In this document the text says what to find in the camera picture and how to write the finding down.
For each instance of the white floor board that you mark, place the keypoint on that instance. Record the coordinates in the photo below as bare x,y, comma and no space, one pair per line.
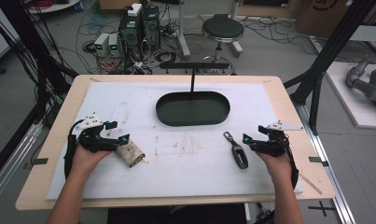
356,109

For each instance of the light wooden table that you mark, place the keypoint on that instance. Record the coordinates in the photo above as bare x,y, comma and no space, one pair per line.
303,105

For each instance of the black round stool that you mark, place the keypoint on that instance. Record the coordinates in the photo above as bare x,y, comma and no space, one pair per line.
222,28

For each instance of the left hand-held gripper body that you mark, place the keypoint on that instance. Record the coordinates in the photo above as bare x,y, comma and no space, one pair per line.
90,140

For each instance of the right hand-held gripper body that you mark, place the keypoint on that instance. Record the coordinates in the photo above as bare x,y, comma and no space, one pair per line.
274,141

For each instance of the white table mat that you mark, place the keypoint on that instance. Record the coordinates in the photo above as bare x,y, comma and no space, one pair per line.
182,168

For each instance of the black stand with oval tray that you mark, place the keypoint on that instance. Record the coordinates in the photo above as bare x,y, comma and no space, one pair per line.
192,109

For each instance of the beige key pouch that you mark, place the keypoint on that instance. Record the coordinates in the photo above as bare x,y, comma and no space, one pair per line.
130,152

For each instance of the black tape cross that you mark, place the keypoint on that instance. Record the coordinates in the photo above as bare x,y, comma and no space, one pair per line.
322,208

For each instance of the person's left hand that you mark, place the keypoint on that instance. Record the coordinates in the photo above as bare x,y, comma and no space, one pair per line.
87,160

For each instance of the thin wooden stick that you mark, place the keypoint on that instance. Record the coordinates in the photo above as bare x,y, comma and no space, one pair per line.
311,184

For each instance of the black computer tower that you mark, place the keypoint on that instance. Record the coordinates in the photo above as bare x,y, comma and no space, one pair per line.
130,34
151,26

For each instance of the person's right hand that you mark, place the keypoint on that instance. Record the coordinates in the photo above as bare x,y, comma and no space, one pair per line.
277,166

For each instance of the grey power supply unit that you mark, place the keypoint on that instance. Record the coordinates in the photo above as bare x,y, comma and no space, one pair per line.
114,45
101,44

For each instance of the black car key fob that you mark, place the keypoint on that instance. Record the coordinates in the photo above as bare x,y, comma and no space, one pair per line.
239,154

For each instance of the person's dark clothing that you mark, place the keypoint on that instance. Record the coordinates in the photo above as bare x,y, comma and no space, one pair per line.
176,214

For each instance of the brown cardboard box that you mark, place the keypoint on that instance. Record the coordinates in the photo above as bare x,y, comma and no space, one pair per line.
319,15

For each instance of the aluminium rail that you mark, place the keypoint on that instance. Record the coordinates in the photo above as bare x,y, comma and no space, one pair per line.
11,161
328,174

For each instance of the white table leg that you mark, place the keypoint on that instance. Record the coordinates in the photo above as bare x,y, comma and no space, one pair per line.
182,34

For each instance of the white box on tower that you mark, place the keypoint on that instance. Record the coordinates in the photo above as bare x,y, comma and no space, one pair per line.
135,10

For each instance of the black tape strip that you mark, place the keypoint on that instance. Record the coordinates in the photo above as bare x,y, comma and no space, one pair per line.
40,161
317,160

